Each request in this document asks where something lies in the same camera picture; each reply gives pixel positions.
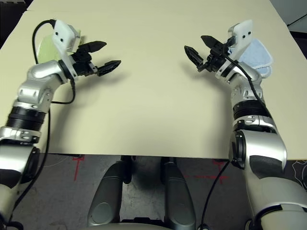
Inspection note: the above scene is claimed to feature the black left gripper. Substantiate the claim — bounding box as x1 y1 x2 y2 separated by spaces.
71 41 122 78

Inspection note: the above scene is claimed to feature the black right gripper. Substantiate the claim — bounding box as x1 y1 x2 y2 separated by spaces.
184 35 231 74

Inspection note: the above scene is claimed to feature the green towel with white trim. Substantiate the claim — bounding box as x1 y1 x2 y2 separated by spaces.
37 34 86 63

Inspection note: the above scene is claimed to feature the light blue towel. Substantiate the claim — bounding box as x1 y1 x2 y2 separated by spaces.
227 39 274 79

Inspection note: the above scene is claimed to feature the black cabinet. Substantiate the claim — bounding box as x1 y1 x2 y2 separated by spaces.
289 30 307 61

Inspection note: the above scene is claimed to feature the black tripod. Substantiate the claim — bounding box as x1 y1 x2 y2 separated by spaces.
286 14 307 27

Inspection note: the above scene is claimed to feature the black foam floor mat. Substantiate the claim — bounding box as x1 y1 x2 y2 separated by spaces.
0 0 35 48

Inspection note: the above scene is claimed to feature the grey robot left leg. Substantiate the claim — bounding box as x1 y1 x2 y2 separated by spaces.
87 155 132 228

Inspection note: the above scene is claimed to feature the grey robot leg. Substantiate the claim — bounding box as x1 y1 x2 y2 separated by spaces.
87 155 132 228
161 157 197 230

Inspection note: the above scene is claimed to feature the grey robot right leg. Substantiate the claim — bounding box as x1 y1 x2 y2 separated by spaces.
161 157 197 230

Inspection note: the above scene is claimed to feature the pale robot torso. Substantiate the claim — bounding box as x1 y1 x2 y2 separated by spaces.
83 221 192 230

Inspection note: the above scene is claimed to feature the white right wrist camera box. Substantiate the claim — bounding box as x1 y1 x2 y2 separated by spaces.
214 19 255 80

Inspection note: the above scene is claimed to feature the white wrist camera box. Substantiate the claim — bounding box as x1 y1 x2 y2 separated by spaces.
214 19 255 80
52 20 82 81

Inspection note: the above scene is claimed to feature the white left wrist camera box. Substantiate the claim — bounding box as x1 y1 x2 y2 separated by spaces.
52 20 82 81

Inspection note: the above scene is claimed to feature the black right camera cable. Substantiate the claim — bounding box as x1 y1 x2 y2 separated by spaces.
224 39 269 118

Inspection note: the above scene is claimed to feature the black hanging cable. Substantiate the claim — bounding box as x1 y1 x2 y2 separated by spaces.
201 160 231 226

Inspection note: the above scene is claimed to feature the thin white floor cable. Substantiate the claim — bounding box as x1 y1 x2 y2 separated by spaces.
290 160 307 190

